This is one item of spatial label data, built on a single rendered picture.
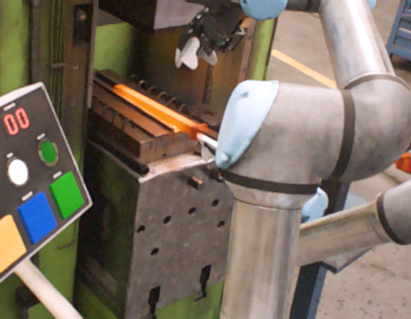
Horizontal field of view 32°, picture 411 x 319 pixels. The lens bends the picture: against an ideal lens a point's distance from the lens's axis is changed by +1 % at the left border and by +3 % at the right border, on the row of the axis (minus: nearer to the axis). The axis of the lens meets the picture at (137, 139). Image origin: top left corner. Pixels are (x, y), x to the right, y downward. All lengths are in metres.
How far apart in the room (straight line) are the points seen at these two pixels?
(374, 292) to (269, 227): 2.25
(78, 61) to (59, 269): 0.61
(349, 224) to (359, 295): 1.76
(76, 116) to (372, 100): 0.98
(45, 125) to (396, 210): 0.67
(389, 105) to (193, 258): 1.15
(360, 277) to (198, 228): 1.37
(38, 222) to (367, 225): 0.59
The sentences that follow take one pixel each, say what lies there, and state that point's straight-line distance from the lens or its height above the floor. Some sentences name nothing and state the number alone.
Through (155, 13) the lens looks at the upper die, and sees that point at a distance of 1.58.
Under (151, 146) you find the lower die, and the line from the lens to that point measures 1.73.
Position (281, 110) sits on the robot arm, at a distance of 0.85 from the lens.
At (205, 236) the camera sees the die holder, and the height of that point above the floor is 0.66.
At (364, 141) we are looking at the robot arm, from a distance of 0.87.
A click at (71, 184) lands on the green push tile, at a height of 1.02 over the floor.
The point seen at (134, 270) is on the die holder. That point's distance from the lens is 1.83.
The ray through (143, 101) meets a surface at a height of 1.01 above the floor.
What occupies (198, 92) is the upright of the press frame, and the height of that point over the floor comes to 0.98.
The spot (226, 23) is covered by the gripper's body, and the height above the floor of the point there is 1.36.
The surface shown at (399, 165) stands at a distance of 1.95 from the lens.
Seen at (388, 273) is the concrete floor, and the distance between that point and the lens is 3.25.
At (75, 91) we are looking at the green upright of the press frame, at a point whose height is 1.08.
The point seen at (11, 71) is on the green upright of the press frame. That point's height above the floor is 1.16.
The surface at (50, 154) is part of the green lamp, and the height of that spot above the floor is 1.09.
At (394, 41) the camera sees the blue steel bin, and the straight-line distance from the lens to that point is 5.81.
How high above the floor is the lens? 1.74
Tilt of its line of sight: 26 degrees down
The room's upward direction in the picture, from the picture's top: 6 degrees clockwise
